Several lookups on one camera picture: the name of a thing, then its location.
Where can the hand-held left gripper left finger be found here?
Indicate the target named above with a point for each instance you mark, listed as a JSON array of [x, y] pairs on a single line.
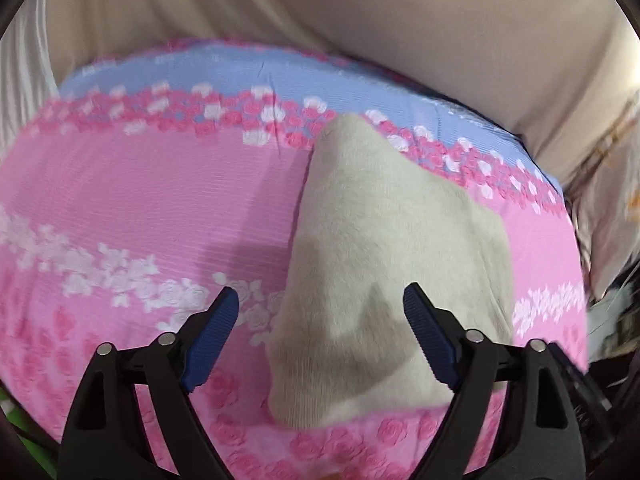
[[210, 340]]

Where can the pale floral cloth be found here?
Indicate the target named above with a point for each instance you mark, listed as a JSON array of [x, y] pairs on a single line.
[[610, 200]]

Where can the pink floral blanket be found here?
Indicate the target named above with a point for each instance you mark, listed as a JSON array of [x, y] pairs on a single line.
[[150, 200]]

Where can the cream sweater with black hearts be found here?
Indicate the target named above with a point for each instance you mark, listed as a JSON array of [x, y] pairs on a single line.
[[385, 240]]

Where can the green striped cloth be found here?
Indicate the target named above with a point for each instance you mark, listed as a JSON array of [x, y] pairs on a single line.
[[25, 435]]

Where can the white satin curtain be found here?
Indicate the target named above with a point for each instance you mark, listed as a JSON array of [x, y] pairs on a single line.
[[25, 75]]

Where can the beige backdrop cloth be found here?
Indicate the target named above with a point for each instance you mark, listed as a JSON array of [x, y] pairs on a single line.
[[400, 35]]

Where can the grey cloth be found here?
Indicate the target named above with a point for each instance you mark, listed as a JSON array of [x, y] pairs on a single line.
[[612, 317]]

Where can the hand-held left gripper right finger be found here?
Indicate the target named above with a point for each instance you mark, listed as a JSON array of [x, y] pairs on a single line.
[[430, 340]]

